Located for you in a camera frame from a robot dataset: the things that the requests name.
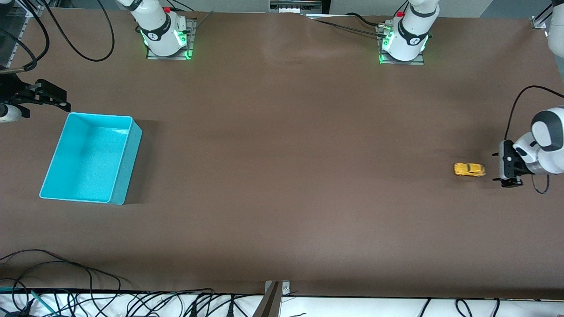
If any yellow toy beetle car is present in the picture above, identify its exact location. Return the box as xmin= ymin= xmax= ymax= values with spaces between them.
xmin=454 ymin=162 xmax=486 ymax=177

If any turquoise plastic bin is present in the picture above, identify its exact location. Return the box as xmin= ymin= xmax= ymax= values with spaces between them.
xmin=40 ymin=112 xmax=143 ymax=205

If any grey power strip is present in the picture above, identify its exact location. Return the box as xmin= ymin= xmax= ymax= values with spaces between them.
xmin=270 ymin=0 xmax=324 ymax=14

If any black looped cable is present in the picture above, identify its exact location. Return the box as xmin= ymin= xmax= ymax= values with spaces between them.
xmin=0 ymin=0 xmax=50 ymax=73

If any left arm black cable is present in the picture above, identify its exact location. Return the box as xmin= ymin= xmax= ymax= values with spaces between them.
xmin=506 ymin=85 xmax=564 ymax=194

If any aluminium frame rail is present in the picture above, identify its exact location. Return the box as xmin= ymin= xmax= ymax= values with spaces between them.
xmin=0 ymin=0 xmax=47 ymax=60

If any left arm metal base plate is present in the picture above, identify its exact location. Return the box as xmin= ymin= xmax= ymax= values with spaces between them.
xmin=377 ymin=24 xmax=426 ymax=66

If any thin grey cable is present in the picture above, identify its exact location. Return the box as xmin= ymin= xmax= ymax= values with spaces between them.
xmin=194 ymin=11 xmax=215 ymax=31

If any thick black base cable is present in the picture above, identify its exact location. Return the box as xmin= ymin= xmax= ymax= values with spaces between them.
xmin=345 ymin=12 xmax=386 ymax=28

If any thin black base cable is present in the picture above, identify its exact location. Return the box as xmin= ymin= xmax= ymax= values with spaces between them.
xmin=314 ymin=18 xmax=384 ymax=37

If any teal handled tool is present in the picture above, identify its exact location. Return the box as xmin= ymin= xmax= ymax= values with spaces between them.
xmin=30 ymin=290 xmax=59 ymax=314

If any metal clamp bracket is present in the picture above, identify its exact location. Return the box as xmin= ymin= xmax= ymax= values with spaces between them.
xmin=264 ymin=280 xmax=290 ymax=296

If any grey camera mount pole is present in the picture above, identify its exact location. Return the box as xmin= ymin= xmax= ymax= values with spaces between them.
xmin=252 ymin=282 xmax=282 ymax=317

